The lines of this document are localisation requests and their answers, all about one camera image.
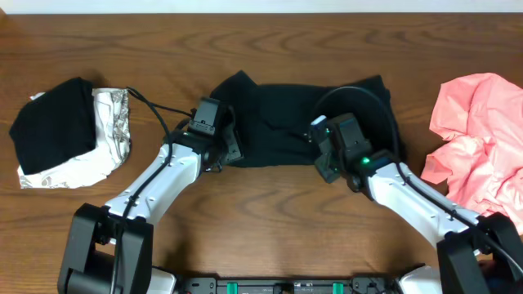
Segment black t-shirt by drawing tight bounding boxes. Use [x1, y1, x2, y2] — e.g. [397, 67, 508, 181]
[211, 71, 406, 167]

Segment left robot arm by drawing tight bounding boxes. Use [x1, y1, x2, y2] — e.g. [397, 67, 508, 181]
[57, 97, 242, 294]

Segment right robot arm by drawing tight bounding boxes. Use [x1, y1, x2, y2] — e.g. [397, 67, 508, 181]
[308, 114, 522, 293]

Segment white patterned folded garment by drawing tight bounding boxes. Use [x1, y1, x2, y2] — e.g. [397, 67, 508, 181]
[17, 88, 131, 189]

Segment pink t-shirt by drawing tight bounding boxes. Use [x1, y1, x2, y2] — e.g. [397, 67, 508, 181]
[422, 73, 522, 231]

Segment folded black garment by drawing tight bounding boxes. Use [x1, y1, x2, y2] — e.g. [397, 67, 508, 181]
[9, 78, 96, 175]

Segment right black cable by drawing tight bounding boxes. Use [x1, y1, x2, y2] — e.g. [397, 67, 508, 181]
[312, 85, 523, 278]

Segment black cable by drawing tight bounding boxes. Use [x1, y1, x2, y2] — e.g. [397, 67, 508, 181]
[110, 86, 195, 294]
[312, 85, 523, 278]

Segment left black cable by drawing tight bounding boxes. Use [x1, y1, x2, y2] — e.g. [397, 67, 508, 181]
[110, 86, 195, 294]

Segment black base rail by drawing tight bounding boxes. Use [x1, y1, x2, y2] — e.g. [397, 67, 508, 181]
[173, 277, 402, 294]

